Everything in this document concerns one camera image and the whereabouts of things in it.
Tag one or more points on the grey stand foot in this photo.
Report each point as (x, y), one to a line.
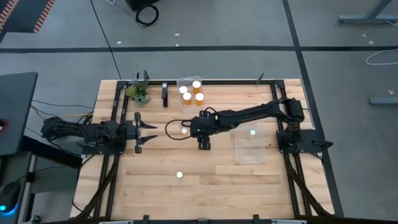
(384, 100)

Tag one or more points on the grey metal cart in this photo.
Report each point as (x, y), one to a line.
(53, 186)

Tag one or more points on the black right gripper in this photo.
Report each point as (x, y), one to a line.
(205, 124)

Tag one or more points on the black frame bracket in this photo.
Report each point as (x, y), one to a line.
(256, 219)
(145, 219)

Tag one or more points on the small green succulent plant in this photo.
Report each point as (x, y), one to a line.
(138, 91)

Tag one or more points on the black aluminium table frame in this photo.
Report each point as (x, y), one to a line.
(233, 82)

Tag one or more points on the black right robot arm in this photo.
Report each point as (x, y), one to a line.
(248, 113)

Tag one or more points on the large orange pill bottle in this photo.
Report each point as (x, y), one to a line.
(199, 97)
(186, 96)
(196, 84)
(183, 90)

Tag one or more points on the green pill bottle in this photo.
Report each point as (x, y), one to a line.
(252, 132)
(179, 175)

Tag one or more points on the black clamp lever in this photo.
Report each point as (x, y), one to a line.
(145, 76)
(260, 78)

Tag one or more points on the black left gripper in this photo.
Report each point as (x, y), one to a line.
(138, 132)

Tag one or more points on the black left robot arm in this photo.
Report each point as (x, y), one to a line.
(77, 130)

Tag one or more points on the grey stand base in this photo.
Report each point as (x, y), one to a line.
(370, 18)

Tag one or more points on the black mat orange striped edge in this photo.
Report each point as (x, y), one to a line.
(25, 15)

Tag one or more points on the black rectangular block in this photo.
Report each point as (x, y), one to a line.
(164, 96)

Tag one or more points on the black computer mouse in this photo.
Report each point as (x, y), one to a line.
(9, 196)

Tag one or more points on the clear plastic bin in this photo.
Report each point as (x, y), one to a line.
(248, 152)
(186, 109)

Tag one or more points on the black box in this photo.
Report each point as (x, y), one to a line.
(140, 3)

